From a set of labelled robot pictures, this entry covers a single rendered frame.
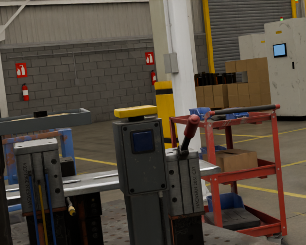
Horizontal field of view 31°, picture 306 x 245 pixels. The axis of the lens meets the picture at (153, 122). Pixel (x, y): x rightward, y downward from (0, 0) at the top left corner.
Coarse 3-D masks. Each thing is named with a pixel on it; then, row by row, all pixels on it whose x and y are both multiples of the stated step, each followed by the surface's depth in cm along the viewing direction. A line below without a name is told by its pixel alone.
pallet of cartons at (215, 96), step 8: (200, 88) 1597; (208, 88) 1568; (216, 88) 1541; (224, 88) 1527; (200, 96) 1602; (208, 96) 1572; (216, 96) 1545; (224, 96) 1527; (200, 104) 1607; (208, 104) 1576; (216, 104) 1550; (224, 104) 1528
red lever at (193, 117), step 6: (192, 114) 93; (192, 120) 92; (198, 120) 92; (186, 126) 94; (192, 126) 92; (186, 132) 95; (192, 132) 94; (186, 138) 97; (186, 144) 100; (180, 150) 101; (186, 150) 101; (180, 156) 102; (186, 156) 102
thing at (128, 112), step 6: (120, 108) 90; (126, 108) 88; (132, 108) 86; (138, 108) 85; (144, 108) 85; (150, 108) 86; (156, 108) 86; (114, 114) 90; (120, 114) 85; (126, 114) 85; (132, 114) 85; (138, 114) 85; (144, 114) 85; (150, 114) 86; (132, 120) 87; (138, 120) 87
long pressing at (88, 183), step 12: (204, 168) 117; (216, 168) 118; (72, 180) 122; (84, 180) 120; (96, 180) 118; (108, 180) 117; (12, 192) 115; (72, 192) 111; (84, 192) 111; (12, 204) 109
